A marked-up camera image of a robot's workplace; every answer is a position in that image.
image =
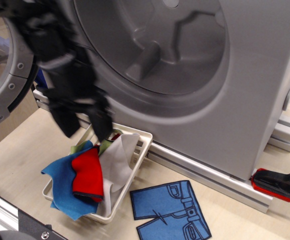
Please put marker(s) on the grey round machine door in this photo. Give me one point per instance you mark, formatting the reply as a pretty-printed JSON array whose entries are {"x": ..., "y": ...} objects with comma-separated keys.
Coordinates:
[{"x": 18, "y": 68}]

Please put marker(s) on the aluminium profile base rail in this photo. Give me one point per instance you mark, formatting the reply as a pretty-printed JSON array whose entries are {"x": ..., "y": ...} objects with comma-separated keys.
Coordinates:
[{"x": 224, "y": 183}]

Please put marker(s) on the black bracket with screw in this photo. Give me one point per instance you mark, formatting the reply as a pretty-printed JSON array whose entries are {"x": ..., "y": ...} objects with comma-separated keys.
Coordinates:
[{"x": 34, "y": 228}]

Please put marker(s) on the blue felt cloth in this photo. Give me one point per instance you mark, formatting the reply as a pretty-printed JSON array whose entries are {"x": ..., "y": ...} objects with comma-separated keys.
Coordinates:
[{"x": 63, "y": 175}]

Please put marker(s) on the red black clamp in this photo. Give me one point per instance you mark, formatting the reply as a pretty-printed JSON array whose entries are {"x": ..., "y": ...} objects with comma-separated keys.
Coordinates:
[{"x": 272, "y": 183}]

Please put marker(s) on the blue felt jeans shorts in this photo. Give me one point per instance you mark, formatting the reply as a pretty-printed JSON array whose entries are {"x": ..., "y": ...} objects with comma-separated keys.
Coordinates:
[{"x": 173, "y": 212}]

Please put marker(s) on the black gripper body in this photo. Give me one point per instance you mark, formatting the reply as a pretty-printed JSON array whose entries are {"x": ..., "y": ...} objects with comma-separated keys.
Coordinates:
[{"x": 73, "y": 87}]

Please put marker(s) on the green felt cloth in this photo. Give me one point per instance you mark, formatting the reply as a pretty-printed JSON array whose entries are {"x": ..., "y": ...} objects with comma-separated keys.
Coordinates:
[{"x": 101, "y": 147}]

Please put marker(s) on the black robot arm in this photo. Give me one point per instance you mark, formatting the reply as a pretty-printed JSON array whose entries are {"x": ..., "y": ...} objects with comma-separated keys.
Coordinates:
[{"x": 51, "y": 37}]

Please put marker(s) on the white felt cloth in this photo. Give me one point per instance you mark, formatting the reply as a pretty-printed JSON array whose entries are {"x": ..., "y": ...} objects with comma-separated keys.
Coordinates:
[{"x": 116, "y": 170}]

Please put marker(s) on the cream plastic laundry basket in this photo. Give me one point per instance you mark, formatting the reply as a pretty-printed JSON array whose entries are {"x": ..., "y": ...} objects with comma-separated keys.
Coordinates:
[{"x": 94, "y": 178}]

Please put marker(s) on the red felt cloth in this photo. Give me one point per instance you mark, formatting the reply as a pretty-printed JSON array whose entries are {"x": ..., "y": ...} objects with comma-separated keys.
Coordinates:
[{"x": 88, "y": 180}]

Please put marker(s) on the grey toy washing machine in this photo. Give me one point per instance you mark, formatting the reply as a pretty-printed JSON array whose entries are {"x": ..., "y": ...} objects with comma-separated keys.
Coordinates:
[{"x": 207, "y": 78}]

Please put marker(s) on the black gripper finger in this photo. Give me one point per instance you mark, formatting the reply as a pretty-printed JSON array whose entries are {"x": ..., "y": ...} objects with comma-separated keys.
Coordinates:
[
  {"x": 101, "y": 121},
  {"x": 66, "y": 120}
]

